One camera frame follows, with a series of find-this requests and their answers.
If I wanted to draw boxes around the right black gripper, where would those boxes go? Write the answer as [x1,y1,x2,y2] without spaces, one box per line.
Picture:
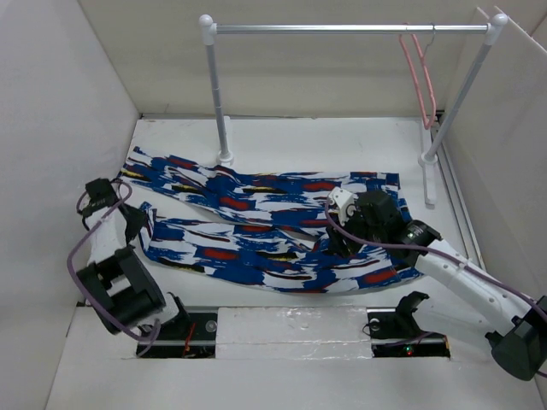
[326,203,385,259]

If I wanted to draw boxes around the blue white red patterned trousers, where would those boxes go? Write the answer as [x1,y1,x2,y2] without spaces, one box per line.
[119,147,419,294]

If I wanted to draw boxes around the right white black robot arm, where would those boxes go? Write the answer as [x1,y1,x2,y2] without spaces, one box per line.
[324,187,546,381]

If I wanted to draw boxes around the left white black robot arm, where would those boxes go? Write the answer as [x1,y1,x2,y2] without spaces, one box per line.
[76,179,166,338]

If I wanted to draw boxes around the pink plastic hanger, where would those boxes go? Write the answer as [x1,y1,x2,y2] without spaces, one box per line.
[398,21,439,132]

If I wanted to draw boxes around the white metal clothes rack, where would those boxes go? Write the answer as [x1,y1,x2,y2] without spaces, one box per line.
[198,12,509,207]

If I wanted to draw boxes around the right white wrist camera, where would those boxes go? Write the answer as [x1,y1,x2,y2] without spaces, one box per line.
[327,187,357,226]

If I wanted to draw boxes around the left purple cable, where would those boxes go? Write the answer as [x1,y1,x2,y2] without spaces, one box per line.
[67,179,162,345]

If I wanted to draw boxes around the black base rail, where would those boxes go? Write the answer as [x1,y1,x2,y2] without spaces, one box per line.
[136,306,450,360]

